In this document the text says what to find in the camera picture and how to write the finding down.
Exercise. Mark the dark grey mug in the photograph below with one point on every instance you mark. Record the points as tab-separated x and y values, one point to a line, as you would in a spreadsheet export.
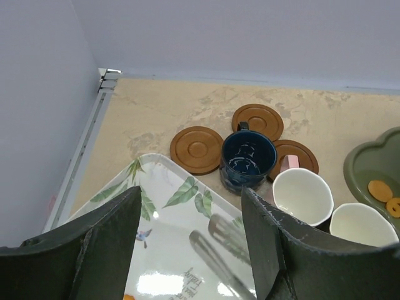
359	223

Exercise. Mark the dark blue mug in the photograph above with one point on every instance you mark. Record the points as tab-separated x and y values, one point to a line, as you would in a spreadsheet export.
247	158

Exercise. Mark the green three-tier stand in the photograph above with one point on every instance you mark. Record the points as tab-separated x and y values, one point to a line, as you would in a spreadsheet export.
374	160

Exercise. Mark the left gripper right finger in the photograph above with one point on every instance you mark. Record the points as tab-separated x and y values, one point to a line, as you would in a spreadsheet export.
293	260

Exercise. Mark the round orange cookie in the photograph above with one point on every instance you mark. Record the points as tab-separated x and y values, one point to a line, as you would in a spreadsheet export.
380	191

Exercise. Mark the metal tongs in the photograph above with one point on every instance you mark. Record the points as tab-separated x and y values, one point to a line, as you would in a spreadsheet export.
225	253

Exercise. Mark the orange slice cookie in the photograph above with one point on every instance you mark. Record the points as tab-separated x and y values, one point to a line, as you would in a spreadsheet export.
393	207
128	297

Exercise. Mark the brown saucer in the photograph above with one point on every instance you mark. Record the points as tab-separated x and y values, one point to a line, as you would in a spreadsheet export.
260	118
197	149
286	147

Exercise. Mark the brown saucer back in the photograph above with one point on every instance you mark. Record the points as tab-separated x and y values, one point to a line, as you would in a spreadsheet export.
260	118

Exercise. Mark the aluminium frame rail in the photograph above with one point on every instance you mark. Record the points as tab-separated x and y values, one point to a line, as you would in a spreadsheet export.
63	204

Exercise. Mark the leaf pattern serving tray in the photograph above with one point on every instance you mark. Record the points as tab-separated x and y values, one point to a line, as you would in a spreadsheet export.
174	203

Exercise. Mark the pink cup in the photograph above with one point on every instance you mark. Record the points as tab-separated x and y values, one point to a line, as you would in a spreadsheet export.
302	194

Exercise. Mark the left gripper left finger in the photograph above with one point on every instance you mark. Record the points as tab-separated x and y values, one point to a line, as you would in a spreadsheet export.
86	258

